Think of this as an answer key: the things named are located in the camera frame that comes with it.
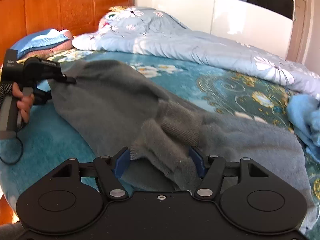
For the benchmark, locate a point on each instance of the blue and pink pillow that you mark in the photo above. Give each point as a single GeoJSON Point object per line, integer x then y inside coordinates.
{"type": "Point", "coordinates": [43, 43]}

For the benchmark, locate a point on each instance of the blue fleece garment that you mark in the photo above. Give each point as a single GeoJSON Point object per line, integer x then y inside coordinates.
{"type": "Point", "coordinates": [303, 113]}

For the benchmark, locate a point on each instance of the wooden door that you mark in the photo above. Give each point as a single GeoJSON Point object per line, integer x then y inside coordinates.
{"type": "Point", "coordinates": [295, 50]}

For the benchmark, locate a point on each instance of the grey sweater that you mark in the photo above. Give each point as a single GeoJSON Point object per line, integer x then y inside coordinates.
{"type": "Point", "coordinates": [113, 106]}

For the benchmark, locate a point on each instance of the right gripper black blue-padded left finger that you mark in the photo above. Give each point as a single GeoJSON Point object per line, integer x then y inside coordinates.
{"type": "Point", "coordinates": [109, 170]}

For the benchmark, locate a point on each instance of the white black-striped wardrobe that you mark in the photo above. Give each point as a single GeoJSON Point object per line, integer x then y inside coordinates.
{"type": "Point", "coordinates": [265, 24]}

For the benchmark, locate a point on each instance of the orange wooden headboard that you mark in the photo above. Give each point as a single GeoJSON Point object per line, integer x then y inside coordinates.
{"type": "Point", "coordinates": [20, 18]}

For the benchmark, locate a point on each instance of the left hand with glove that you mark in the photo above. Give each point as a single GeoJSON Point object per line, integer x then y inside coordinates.
{"type": "Point", "coordinates": [24, 103]}

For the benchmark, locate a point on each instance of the light blue floral quilt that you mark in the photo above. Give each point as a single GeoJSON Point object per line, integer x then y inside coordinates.
{"type": "Point", "coordinates": [148, 31]}

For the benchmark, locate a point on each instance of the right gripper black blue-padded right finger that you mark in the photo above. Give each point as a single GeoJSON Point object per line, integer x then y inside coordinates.
{"type": "Point", "coordinates": [210, 169]}

